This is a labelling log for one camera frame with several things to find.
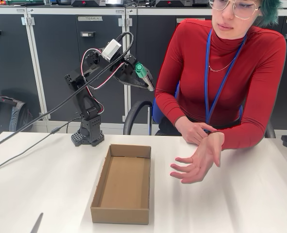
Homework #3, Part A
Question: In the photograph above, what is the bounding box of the green red marker pen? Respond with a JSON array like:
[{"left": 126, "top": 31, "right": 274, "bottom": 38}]
[{"left": 134, "top": 63, "right": 156, "bottom": 92}]

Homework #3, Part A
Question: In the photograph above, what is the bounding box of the person's left forearm red sleeve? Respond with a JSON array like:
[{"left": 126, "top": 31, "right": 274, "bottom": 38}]
[{"left": 221, "top": 118, "right": 268, "bottom": 152}]

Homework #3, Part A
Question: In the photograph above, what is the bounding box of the person's right forearm red sleeve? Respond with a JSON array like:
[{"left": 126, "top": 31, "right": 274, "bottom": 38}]
[{"left": 154, "top": 91, "right": 190, "bottom": 133}]

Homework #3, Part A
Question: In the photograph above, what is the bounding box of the person in red top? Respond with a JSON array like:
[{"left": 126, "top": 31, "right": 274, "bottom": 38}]
[{"left": 154, "top": 0, "right": 287, "bottom": 136}]

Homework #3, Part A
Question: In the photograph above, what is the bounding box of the person's right hand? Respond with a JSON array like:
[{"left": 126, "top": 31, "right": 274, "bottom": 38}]
[{"left": 182, "top": 122, "right": 217, "bottom": 144}]

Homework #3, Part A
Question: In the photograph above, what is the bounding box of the person's left hand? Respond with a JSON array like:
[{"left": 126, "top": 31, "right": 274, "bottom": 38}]
[{"left": 170, "top": 132, "right": 225, "bottom": 184}]

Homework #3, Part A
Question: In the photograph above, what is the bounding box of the black blue office chair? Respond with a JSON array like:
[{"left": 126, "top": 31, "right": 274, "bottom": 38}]
[{"left": 123, "top": 82, "right": 276, "bottom": 139}]

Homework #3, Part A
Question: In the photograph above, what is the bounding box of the dark cabinet door with label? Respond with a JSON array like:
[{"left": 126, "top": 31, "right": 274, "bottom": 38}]
[{"left": 75, "top": 14, "right": 127, "bottom": 121}]

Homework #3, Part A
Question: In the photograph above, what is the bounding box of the black device red logo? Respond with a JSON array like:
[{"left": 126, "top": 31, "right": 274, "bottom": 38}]
[
  {"left": 155, "top": 0, "right": 193, "bottom": 7},
  {"left": 71, "top": 0, "right": 106, "bottom": 7}
]

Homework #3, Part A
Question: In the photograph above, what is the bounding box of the grey metal cabinet row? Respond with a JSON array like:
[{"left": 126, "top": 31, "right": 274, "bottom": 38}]
[{"left": 0, "top": 6, "right": 287, "bottom": 133}]

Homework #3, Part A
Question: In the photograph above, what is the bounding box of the brown cardboard box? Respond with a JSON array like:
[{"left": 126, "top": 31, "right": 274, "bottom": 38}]
[{"left": 90, "top": 144, "right": 152, "bottom": 225}]

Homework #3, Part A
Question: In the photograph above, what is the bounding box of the green box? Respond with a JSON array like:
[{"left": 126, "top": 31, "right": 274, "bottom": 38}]
[{"left": 6, "top": 0, "right": 44, "bottom": 6}]

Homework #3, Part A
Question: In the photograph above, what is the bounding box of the grey black backpack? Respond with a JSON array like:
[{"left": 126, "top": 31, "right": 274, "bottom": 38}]
[{"left": 0, "top": 95, "right": 34, "bottom": 144}]

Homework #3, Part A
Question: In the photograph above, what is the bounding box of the grey blurred strip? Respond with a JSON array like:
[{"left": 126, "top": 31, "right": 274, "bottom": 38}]
[{"left": 30, "top": 213, "right": 44, "bottom": 233}]

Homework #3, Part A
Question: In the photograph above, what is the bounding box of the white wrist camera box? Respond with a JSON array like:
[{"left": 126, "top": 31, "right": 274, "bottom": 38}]
[{"left": 102, "top": 38, "right": 122, "bottom": 61}]

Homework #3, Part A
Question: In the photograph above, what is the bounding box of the red white servo wire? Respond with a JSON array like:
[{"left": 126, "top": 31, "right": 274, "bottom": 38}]
[{"left": 81, "top": 48, "right": 128, "bottom": 91}]

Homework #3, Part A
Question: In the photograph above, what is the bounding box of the blue lanyard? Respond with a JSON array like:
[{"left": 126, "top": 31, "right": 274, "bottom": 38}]
[{"left": 205, "top": 28, "right": 248, "bottom": 133}]

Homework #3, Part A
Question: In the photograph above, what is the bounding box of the thin silver necklace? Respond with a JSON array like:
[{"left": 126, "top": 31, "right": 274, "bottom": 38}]
[{"left": 207, "top": 58, "right": 235, "bottom": 72}]

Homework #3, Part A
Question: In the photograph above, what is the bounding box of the thin black base cable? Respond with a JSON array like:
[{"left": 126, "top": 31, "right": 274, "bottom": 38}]
[{"left": 0, "top": 117, "right": 83, "bottom": 173}]

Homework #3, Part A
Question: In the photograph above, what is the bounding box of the thick black camera cable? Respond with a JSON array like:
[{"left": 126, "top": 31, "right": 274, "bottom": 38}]
[{"left": 0, "top": 32, "right": 134, "bottom": 152}]

